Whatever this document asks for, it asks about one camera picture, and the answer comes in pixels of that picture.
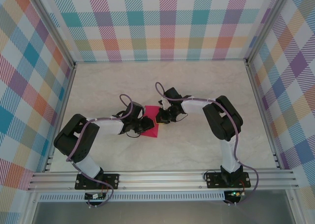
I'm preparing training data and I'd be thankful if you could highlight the pink paper sheet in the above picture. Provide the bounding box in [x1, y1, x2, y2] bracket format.
[141, 105, 160, 138]

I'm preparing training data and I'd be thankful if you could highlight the grey metal panel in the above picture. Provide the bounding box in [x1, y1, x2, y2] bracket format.
[24, 192, 300, 224]

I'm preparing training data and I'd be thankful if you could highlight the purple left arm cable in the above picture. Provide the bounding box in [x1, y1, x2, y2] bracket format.
[66, 94, 135, 208]

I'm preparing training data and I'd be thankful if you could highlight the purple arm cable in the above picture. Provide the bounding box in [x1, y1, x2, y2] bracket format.
[155, 82, 260, 206]
[66, 94, 135, 208]

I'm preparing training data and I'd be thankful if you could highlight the aluminium mounting rail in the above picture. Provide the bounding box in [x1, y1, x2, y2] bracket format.
[27, 169, 300, 192]

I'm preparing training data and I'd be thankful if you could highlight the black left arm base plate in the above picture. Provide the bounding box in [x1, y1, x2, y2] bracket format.
[75, 172, 121, 191]

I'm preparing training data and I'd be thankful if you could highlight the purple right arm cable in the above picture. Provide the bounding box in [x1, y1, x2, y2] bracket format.
[155, 82, 260, 206]

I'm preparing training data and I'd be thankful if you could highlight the aluminium side rail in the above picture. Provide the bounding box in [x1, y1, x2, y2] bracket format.
[246, 60, 283, 170]
[43, 63, 77, 172]

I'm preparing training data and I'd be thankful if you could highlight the perforated metal cable tray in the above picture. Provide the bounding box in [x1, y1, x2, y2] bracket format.
[38, 191, 226, 202]

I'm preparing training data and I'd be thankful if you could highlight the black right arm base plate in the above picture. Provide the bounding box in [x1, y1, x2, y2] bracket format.
[205, 171, 251, 189]

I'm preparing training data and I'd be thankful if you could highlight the aluminium frame post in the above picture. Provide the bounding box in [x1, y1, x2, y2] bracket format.
[246, 0, 288, 64]
[29, 0, 76, 68]

